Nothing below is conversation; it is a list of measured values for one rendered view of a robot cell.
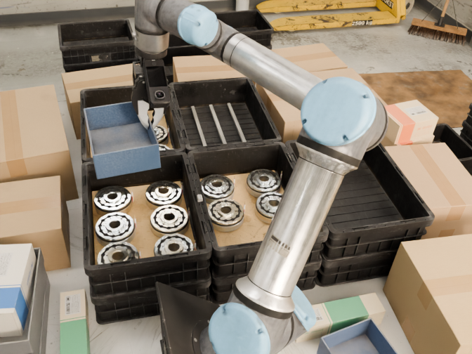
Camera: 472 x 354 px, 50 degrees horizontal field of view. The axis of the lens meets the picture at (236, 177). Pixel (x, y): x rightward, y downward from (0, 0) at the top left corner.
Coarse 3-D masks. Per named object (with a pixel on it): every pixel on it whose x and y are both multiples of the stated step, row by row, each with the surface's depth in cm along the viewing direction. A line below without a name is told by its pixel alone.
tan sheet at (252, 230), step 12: (240, 180) 157; (240, 192) 153; (252, 204) 149; (252, 216) 145; (240, 228) 141; (252, 228) 142; (264, 228) 142; (228, 240) 138; (240, 240) 138; (252, 240) 138
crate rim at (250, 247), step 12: (252, 144) 155; (264, 144) 155; (276, 144) 155; (192, 156) 149; (288, 156) 151; (192, 168) 144; (204, 204) 133; (204, 216) 130; (324, 228) 129; (216, 240) 124; (324, 240) 129; (216, 252) 122; (228, 252) 123; (240, 252) 124; (252, 252) 125
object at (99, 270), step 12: (168, 156) 148; (180, 156) 149; (84, 168) 142; (84, 180) 140; (192, 180) 141; (84, 192) 134; (192, 192) 137; (84, 204) 131; (84, 216) 128; (84, 228) 125; (204, 228) 127; (84, 240) 122; (204, 240) 124; (84, 252) 119; (192, 252) 121; (204, 252) 121; (84, 264) 116; (108, 264) 117; (120, 264) 117; (132, 264) 117; (144, 264) 118; (156, 264) 119; (168, 264) 120; (96, 276) 117
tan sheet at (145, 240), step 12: (96, 192) 149; (144, 192) 150; (132, 204) 146; (144, 204) 146; (96, 216) 142; (132, 216) 143; (144, 216) 143; (144, 228) 139; (96, 240) 135; (132, 240) 136; (144, 240) 136; (156, 240) 136; (192, 240) 137; (96, 252) 132; (144, 252) 133; (96, 264) 129
